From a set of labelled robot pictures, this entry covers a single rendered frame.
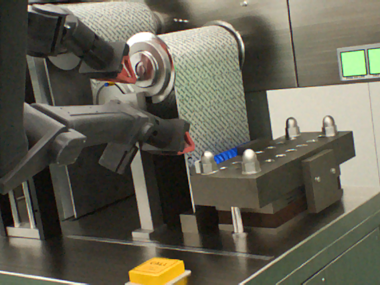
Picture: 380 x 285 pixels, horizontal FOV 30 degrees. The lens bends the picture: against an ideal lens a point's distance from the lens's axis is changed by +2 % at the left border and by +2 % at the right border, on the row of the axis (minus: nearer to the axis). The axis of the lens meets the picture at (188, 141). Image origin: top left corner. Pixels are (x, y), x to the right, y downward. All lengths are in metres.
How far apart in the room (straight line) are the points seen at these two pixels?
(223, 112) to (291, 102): 2.87
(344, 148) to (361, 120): 2.62
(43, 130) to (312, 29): 0.86
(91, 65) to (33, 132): 0.50
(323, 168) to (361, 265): 0.22
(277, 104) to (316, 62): 2.87
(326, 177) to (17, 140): 0.82
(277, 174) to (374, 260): 0.35
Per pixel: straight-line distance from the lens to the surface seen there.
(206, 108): 1.48
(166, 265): 1.22
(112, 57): 1.35
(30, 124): 0.86
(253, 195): 1.30
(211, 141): 1.49
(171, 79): 1.40
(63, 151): 0.86
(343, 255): 1.46
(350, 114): 4.22
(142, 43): 1.43
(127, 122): 1.16
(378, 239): 1.60
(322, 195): 1.46
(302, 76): 1.61
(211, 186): 1.35
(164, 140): 1.34
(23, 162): 0.82
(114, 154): 1.28
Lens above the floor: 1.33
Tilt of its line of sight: 10 degrees down
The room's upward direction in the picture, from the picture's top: 9 degrees counter-clockwise
